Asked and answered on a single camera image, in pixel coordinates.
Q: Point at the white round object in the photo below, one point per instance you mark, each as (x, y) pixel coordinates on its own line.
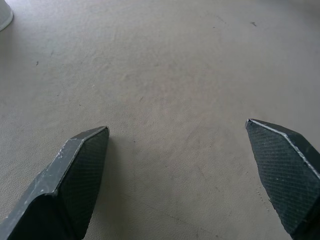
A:
(4, 12)

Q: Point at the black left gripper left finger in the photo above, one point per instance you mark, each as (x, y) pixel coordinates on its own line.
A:
(62, 190)

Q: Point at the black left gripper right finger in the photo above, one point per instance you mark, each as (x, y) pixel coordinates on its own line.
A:
(287, 172)

